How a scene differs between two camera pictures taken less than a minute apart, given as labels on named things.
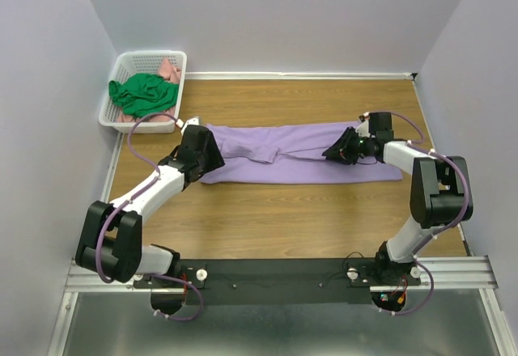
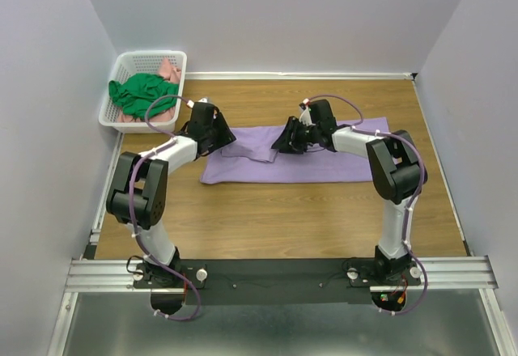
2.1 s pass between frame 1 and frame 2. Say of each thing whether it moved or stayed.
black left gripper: moved
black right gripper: moved
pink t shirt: stayed
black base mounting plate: stayed
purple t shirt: stayed
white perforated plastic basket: stayed
